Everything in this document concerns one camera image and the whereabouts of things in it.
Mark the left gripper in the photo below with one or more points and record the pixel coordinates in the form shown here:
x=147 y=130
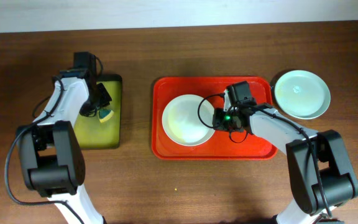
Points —
x=103 y=99

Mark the black tray with yellow liquid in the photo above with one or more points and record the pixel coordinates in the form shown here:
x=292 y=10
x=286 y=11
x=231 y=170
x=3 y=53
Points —
x=93 y=134

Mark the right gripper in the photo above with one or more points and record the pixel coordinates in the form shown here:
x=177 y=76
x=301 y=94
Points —
x=217 y=122

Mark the white plate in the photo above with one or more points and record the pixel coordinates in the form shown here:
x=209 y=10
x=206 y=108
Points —
x=187 y=122

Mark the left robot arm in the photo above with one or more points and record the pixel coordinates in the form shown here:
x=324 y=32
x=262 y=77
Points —
x=51 y=160

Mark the mint green plate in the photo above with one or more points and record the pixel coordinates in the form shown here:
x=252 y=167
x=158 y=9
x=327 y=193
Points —
x=302 y=94

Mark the yellow green sponge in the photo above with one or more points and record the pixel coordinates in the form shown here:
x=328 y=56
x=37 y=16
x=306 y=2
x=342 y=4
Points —
x=104 y=115

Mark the red plastic tray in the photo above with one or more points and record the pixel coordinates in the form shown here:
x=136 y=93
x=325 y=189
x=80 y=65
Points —
x=219 y=146

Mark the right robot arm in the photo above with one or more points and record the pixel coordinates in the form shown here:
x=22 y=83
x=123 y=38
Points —
x=322 y=177

